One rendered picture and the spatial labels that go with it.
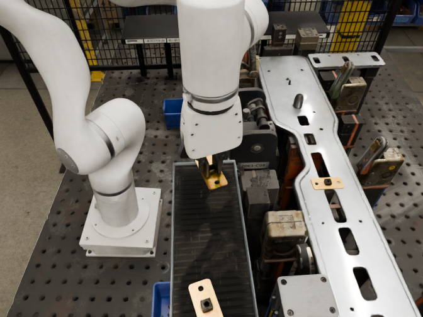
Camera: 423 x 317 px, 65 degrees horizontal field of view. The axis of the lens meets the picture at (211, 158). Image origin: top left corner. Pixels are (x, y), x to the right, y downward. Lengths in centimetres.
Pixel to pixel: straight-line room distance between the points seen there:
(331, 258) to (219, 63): 55
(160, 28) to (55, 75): 87
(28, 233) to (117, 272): 117
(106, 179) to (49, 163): 165
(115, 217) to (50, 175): 145
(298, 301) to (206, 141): 33
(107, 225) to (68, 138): 42
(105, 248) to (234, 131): 69
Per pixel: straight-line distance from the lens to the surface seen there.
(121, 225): 110
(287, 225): 75
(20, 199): 242
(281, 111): 114
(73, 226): 127
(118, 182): 93
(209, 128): 52
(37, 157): 263
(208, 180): 63
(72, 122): 78
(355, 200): 95
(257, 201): 75
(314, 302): 66
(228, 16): 42
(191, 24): 42
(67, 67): 76
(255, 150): 81
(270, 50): 148
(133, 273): 113
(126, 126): 83
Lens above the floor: 171
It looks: 47 degrees down
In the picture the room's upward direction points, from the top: straight up
